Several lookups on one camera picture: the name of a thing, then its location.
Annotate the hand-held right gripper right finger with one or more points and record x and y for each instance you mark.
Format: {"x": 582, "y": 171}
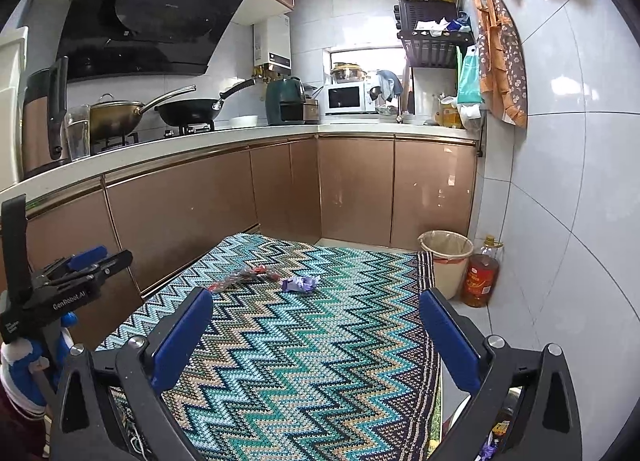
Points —
{"x": 450, "y": 343}

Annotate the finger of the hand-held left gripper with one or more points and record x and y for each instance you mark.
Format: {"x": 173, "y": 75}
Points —
{"x": 87, "y": 258}
{"x": 117, "y": 261}

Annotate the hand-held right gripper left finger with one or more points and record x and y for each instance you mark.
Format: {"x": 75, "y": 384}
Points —
{"x": 182, "y": 341}

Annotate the clear wrapper with red print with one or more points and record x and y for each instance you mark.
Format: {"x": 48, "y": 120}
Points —
{"x": 242, "y": 277}

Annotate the round waste bin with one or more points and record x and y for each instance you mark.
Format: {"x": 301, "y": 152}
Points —
{"x": 500, "y": 428}

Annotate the purple snack wrapper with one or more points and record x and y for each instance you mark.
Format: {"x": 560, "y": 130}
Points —
{"x": 299, "y": 284}

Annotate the person's left forearm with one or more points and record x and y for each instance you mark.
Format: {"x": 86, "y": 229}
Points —
{"x": 15, "y": 433}

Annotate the person's left hand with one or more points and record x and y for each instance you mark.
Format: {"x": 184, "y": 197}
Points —
{"x": 20, "y": 366}

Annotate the large cooking oil bottle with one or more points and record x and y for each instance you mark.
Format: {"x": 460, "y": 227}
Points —
{"x": 481, "y": 278}

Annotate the beige waste bin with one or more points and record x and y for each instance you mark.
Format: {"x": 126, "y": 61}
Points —
{"x": 447, "y": 271}

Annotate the brown kitchen base cabinets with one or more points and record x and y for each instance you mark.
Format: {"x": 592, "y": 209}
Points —
{"x": 200, "y": 211}

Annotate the zigzag woven mat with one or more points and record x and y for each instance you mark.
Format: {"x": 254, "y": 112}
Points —
{"x": 300, "y": 341}

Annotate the glass jar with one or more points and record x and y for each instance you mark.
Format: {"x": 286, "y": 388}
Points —
{"x": 77, "y": 136}

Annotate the gas stove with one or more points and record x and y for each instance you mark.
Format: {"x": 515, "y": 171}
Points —
{"x": 150, "y": 137}

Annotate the black frying pan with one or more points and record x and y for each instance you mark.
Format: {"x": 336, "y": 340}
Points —
{"x": 185, "y": 111}

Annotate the white appliance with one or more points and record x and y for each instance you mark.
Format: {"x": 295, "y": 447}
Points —
{"x": 12, "y": 106}

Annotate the white kitchen countertop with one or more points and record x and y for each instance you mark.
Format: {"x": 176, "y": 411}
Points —
{"x": 250, "y": 133}

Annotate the white bowl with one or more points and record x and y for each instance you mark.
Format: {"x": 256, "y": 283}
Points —
{"x": 244, "y": 122}

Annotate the clear plastic bag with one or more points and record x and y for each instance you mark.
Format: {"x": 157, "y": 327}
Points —
{"x": 470, "y": 117}

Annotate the small cooking oil bottle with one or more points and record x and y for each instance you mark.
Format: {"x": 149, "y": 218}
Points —
{"x": 450, "y": 116}

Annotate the green air fryer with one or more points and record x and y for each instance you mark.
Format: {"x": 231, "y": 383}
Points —
{"x": 285, "y": 101}

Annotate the steel container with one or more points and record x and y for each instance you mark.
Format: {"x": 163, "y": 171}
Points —
{"x": 312, "y": 111}

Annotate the black range hood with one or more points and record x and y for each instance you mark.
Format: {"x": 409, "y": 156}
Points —
{"x": 150, "y": 16}

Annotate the green shopping bag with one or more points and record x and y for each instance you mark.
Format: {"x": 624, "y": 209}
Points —
{"x": 469, "y": 81}

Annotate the white microwave oven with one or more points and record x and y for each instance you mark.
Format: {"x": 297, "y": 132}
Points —
{"x": 345, "y": 98}

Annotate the white water heater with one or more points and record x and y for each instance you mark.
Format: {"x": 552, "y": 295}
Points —
{"x": 272, "y": 43}

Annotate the blue cloth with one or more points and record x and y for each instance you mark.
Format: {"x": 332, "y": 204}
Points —
{"x": 387, "y": 83}

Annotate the orange patterned apron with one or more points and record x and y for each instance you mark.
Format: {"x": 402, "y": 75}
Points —
{"x": 500, "y": 66}

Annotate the kitchen window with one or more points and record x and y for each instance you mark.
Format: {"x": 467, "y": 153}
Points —
{"x": 380, "y": 57}

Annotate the black wall rack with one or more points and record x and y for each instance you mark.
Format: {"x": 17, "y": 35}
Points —
{"x": 430, "y": 48}

